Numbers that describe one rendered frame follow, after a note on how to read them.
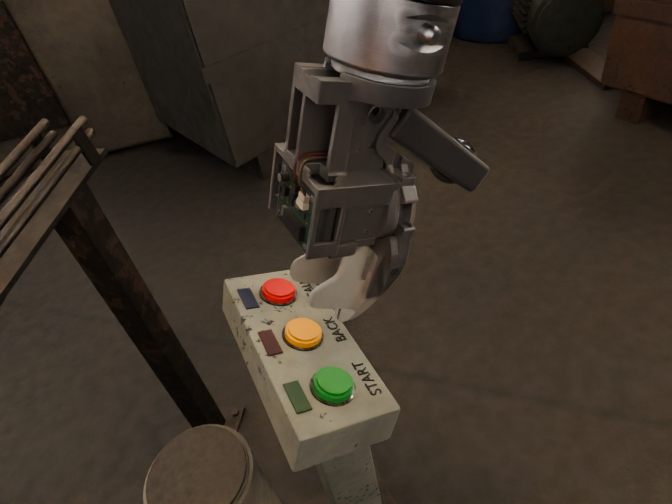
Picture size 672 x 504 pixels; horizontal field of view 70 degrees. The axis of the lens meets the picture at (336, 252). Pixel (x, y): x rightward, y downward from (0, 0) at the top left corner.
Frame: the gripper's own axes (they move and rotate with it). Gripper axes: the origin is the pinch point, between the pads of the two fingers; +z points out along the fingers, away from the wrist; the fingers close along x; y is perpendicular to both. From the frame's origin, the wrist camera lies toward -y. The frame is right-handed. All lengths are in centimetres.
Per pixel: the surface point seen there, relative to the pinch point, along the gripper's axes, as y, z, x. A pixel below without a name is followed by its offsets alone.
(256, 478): 6.4, 23.7, -0.7
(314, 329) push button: -1.2, 9.3, -6.8
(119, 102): -5, 50, -197
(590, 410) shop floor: -71, 48, -2
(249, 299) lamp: 3.4, 10.2, -14.4
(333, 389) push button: 0.6, 9.2, 1.3
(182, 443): 12.7, 23.5, -7.6
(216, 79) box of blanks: -27, 19, -131
